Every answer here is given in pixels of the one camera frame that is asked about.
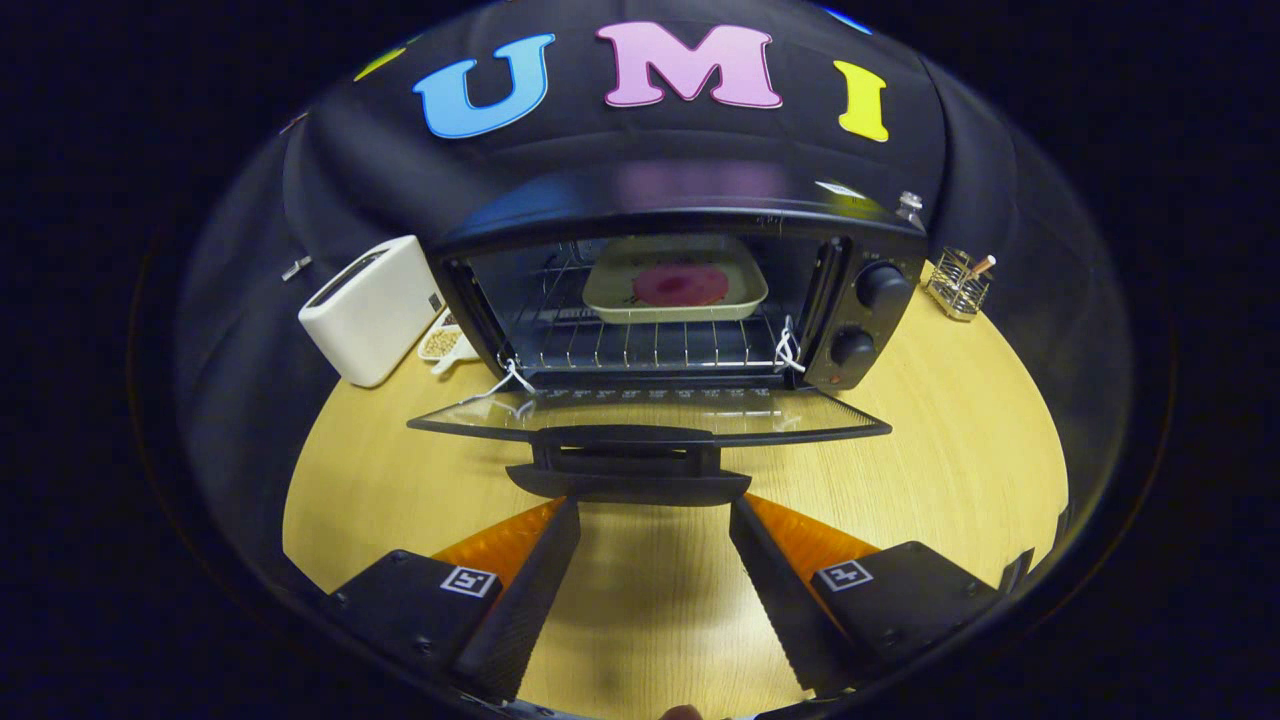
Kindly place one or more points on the wooden stick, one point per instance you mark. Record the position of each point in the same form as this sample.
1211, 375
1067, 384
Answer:
982, 266

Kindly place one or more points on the silver metal clip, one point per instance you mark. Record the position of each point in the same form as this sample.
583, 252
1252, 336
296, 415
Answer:
296, 268

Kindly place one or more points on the pink clip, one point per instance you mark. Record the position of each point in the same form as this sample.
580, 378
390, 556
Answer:
293, 122

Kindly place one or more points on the cream rectangular plate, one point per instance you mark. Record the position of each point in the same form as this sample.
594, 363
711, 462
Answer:
610, 295

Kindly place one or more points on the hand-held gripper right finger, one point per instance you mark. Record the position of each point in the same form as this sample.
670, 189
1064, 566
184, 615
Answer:
785, 610

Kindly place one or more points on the black toaster oven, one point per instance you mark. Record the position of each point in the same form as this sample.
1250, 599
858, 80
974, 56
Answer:
870, 330

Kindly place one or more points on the pink round meat slice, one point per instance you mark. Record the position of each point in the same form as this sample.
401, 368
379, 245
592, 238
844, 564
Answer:
680, 285

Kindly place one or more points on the white dish of beans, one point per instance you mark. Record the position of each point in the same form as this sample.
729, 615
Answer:
443, 343

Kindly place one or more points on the small clear plastic bottle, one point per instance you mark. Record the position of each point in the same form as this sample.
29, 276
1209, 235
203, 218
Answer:
909, 206

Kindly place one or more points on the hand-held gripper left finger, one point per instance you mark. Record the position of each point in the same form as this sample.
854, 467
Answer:
520, 610

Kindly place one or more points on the white toaster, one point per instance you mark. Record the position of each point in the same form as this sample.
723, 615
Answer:
365, 315

